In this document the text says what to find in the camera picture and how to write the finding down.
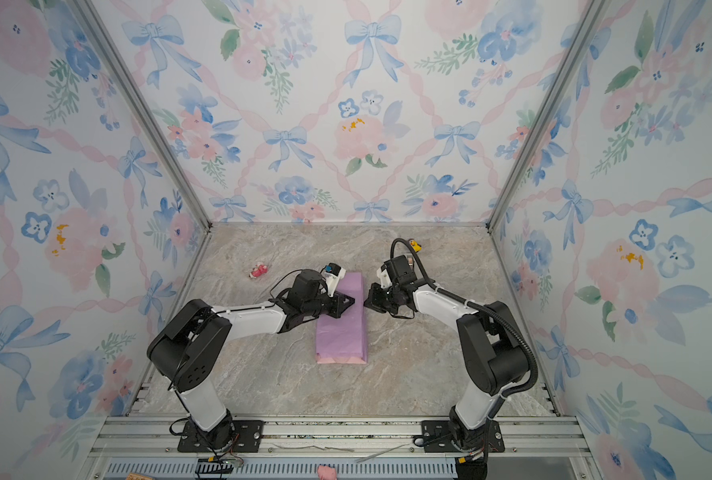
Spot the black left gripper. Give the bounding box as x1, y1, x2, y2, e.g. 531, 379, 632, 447
303, 292, 356, 320

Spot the pink purple wrapping paper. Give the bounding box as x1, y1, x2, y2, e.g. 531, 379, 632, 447
315, 272, 368, 365

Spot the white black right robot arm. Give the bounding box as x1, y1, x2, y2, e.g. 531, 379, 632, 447
364, 282, 539, 452

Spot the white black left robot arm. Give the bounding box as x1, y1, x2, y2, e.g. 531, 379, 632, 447
147, 292, 356, 456

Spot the red pink toy figure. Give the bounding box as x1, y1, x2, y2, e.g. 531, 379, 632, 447
249, 262, 269, 279

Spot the pink object front edge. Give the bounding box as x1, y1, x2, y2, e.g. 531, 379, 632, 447
316, 465, 338, 480

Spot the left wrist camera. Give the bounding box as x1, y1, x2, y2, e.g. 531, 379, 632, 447
290, 263, 346, 300

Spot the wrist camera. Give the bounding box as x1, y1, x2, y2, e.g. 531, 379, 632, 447
290, 263, 346, 300
377, 255, 417, 289

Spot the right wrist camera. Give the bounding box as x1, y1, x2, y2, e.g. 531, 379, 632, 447
377, 255, 417, 289

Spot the black corrugated cable conduit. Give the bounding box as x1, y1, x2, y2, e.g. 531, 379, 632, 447
390, 238, 540, 400

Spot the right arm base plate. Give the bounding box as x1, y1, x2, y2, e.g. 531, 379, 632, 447
413, 420, 505, 455

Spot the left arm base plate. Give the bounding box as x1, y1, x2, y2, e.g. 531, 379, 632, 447
173, 419, 265, 455

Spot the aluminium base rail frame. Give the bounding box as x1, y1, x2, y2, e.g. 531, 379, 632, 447
78, 415, 601, 479

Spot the grey slotted cable duct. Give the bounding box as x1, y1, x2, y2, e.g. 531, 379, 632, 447
95, 457, 458, 479

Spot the aluminium corner post right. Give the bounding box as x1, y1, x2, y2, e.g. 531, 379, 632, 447
486, 0, 609, 234

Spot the aluminium corner post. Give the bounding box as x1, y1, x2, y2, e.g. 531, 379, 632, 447
67, 0, 212, 233
486, 0, 609, 234

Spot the aluminium corner post left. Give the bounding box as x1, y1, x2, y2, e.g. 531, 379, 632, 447
67, 0, 212, 233

